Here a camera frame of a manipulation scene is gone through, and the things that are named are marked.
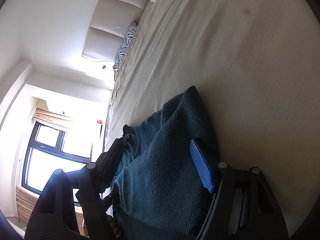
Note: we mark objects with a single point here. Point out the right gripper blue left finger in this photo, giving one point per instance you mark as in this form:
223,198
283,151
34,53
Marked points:
107,165

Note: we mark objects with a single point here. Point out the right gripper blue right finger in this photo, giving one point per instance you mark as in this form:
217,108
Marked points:
202,167

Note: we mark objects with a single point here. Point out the dark green knit sweater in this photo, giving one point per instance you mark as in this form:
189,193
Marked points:
161,195

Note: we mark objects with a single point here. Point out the black framed window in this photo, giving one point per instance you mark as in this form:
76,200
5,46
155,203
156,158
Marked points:
50,149

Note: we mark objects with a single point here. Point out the beige roman blind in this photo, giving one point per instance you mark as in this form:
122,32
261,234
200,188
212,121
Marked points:
53,120

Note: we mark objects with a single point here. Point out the beige bed cover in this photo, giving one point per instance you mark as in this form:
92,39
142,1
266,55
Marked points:
255,64

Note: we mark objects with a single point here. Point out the zebra print pillow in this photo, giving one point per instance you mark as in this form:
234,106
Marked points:
128,37

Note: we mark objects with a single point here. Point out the cream padded headboard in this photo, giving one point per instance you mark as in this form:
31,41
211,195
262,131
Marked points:
108,25

